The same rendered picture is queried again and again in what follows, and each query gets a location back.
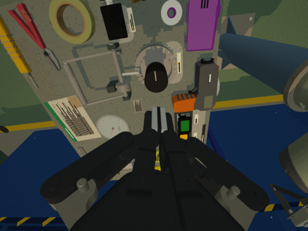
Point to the white tape roll purple core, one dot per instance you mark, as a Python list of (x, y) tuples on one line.
[(166, 14)]

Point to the white label plate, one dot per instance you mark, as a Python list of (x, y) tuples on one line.
[(178, 63), (131, 20)]

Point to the green square button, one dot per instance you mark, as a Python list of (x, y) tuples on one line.
[(184, 125)]

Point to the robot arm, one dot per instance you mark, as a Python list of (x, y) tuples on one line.
[(298, 91)]

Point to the white round gauge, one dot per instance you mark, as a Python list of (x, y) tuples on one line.
[(108, 125)]

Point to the yellow button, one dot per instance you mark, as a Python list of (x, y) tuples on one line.
[(183, 137)]

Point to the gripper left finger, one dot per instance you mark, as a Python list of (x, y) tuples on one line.
[(96, 163)]

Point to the small printed label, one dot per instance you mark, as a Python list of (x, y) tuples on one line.
[(137, 106)]

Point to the grey control box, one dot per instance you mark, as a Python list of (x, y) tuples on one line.
[(199, 115)]

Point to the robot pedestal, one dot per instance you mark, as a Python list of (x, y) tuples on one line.
[(252, 55)]

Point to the printed paper sheet green edge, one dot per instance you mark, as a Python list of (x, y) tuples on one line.
[(72, 118)]

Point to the black meter housing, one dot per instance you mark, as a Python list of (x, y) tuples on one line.
[(114, 22)]

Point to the yellow-green tape roll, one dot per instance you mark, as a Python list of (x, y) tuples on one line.
[(55, 29)]

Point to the orange ribbed button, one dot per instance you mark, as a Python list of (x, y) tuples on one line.
[(184, 103)]

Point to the grey switch lever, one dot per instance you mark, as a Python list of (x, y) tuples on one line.
[(204, 84)]

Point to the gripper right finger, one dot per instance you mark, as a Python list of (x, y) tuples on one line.
[(216, 173)]

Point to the black dial knob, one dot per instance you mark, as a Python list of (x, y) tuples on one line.
[(150, 83)]

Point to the grey rod frame nest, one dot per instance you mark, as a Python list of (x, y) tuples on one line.
[(118, 65)]

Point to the purple plastic tray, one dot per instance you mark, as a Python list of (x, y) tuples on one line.
[(202, 31)]

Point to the light grey dial lock lever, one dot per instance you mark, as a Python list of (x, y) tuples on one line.
[(130, 73)]

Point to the beige dial scale plate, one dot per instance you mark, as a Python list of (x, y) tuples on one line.
[(154, 54)]

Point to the grey corner bracket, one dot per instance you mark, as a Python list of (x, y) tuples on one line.
[(296, 215)]

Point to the yellow utility knife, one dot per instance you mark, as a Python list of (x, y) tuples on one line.
[(14, 51)]

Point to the black round button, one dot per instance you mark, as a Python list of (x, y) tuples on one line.
[(206, 60)]

